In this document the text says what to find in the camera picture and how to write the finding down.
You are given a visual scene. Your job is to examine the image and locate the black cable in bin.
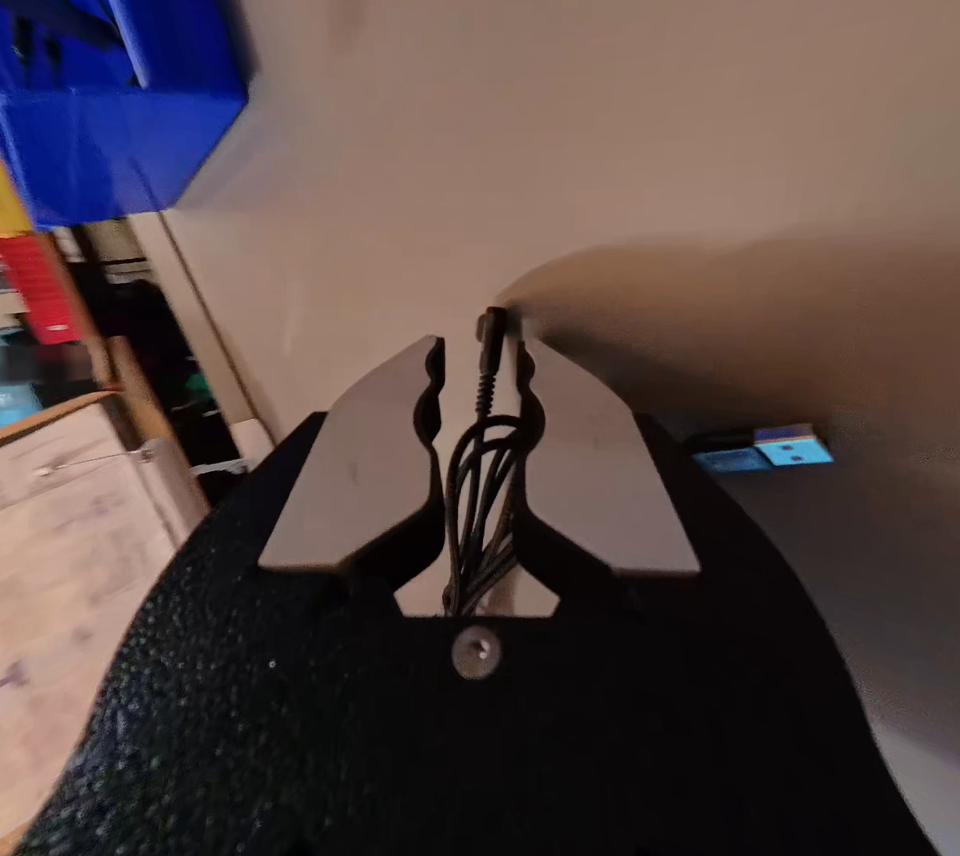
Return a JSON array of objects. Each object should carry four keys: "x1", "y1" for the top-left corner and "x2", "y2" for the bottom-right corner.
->
[{"x1": 0, "y1": 0, "x2": 151, "y2": 88}]

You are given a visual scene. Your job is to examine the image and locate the small blue USB adapter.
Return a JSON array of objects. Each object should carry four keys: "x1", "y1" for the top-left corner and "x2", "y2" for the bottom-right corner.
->
[{"x1": 688, "y1": 423, "x2": 836, "y2": 476}]

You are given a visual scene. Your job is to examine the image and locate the small red bin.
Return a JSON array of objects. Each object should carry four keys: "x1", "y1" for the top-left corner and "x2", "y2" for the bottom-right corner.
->
[{"x1": 0, "y1": 233, "x2": 93, "y2": 347}]

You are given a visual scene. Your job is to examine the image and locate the thin black cable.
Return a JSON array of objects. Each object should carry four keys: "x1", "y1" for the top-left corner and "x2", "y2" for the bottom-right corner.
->
[{"x1": 441, "y1": 306, "x2": 546, "y2": 618}]

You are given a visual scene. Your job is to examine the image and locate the small yellow bin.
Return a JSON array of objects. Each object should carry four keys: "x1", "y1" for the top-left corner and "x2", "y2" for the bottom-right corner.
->
[{"x1": 0, "y1": 162, "x2": 36, "y2": 240}]

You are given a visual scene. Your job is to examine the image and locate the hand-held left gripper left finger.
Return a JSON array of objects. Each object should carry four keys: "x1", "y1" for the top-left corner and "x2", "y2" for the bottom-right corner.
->
[{"x1": 257, "y1": 335, "x2": 450, "y2": 590}]

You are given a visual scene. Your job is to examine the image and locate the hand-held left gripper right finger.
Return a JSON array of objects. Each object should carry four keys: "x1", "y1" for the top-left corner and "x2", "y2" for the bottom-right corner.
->
[{"x1": 512, "y1": 338, "x2": 704, "y2": 579}]

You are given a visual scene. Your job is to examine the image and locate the blue plastic bin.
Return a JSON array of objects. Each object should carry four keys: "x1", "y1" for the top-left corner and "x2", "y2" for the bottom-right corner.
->
[{"x1": 0, "y1": 0, "x2": 254, "y2": 232}]

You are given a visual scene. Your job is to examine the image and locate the wooden table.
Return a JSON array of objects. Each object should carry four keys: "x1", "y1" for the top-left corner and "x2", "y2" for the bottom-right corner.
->
[{"x1": 0, "y1": 337, "x2": 213, "y2": 845}]

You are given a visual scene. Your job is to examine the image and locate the grey desk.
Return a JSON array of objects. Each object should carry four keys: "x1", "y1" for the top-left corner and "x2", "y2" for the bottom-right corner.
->
[{"x1": 131, "y1": 0, "x2": 960, "y2": 856}]

